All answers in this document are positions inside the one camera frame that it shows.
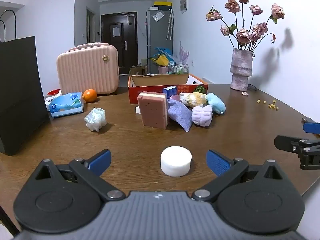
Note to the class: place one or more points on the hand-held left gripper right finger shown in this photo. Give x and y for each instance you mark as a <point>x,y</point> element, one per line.
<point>218,162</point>

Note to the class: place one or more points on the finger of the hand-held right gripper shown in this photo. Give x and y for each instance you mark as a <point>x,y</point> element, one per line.
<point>311,127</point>
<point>285,142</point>

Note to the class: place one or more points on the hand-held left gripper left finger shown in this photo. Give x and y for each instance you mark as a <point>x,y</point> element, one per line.
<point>101,160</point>

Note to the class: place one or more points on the clear plastic bag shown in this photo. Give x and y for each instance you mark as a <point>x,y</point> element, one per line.
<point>95,119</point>

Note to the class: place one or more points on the white round sponge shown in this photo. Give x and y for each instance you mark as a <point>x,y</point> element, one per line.
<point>176,161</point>

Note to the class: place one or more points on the lilac plush toy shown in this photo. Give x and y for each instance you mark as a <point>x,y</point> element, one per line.
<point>202,116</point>

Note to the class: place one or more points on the light blue plush toy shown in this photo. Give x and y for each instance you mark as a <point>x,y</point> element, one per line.
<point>216,102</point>

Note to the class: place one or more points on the purple knitted cloth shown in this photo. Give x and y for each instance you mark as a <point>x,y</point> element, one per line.
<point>178,116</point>

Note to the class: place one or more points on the white wedge sponge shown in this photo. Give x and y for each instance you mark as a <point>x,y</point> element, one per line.
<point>138,110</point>

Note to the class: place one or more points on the yellow and white plush toy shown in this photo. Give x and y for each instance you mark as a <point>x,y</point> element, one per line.
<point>195,99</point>

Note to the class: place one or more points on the pink rectangular sponge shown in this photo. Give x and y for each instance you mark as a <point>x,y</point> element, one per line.
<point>153,111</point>

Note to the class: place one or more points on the pink satin scrunchie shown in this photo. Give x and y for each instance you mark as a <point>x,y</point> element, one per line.
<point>176,97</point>

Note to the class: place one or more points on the red cardboard box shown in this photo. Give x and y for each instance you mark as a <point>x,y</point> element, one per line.
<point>155,89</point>

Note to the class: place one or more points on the scattered yellow crumbs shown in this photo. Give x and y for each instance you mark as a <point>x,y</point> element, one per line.
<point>271,105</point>

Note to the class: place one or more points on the orange fruit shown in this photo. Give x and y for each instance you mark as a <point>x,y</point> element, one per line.
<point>90,95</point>

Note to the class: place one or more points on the blue tissue pack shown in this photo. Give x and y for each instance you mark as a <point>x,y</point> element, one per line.
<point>66,104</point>

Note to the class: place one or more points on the red lid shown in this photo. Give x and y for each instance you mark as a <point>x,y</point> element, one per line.
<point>53,92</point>

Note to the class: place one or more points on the pink textured vase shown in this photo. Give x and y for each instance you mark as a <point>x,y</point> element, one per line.
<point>241,70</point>

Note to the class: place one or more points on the small blue carton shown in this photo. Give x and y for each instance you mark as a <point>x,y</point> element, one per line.
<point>170,91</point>

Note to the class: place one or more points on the pink ribbed suitcase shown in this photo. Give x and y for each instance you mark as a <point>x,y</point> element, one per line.
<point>87,67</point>

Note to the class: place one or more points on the brown cardboard box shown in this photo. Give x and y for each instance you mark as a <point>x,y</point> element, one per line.
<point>137,70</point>

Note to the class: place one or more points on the metal cart with bottles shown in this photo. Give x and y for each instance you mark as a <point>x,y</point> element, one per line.
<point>178,68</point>

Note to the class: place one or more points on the pink bucket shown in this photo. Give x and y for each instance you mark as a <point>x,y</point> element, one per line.
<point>162,70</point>

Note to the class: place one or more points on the black paper bag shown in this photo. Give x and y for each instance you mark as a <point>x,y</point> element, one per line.
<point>17,92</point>

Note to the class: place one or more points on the dark brown entrance door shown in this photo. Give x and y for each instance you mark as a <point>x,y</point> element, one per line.
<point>125,50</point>

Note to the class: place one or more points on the purple feather decoration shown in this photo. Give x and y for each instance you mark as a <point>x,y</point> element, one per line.
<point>183,53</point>

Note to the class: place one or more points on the bunch of dried roses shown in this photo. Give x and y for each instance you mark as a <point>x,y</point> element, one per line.
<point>243,35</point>

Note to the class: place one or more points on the blue folded rack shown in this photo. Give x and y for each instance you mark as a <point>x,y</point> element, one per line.
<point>162,51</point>

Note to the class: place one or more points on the grey refrigerator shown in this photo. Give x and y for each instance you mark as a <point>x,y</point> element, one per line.
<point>157,40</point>

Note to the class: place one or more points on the hanging white umbrellas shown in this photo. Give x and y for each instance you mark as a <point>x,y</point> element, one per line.
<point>170,25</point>

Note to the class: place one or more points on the yellow flat box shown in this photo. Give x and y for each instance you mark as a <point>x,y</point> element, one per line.
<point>163,3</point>

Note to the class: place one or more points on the side room door frame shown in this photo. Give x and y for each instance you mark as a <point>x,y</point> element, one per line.
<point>90,27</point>

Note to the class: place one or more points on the white wall panel box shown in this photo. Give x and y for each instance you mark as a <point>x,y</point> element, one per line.
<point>184,3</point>

